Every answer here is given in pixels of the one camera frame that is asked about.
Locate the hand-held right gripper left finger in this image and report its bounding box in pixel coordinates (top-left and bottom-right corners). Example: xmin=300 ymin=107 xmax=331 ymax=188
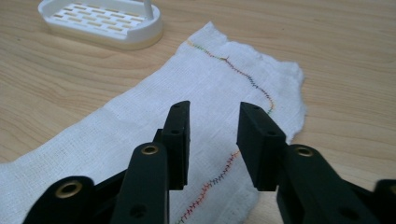
xmin=152 ymin=100 xmax=191 ymax=191

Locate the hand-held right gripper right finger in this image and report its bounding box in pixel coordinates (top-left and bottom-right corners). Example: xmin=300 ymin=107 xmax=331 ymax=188
xmin=236 ymin=101 xmax=288 ymax=192

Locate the white slotted soap dish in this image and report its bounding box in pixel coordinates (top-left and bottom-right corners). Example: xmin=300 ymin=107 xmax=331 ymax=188
xmin=37 ymin=0 xmax=164 ymax=51

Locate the white cloth with coloured stitching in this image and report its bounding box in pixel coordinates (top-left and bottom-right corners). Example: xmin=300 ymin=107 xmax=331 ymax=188
xmin=0 ymin=21 xmax=307 ymax=224

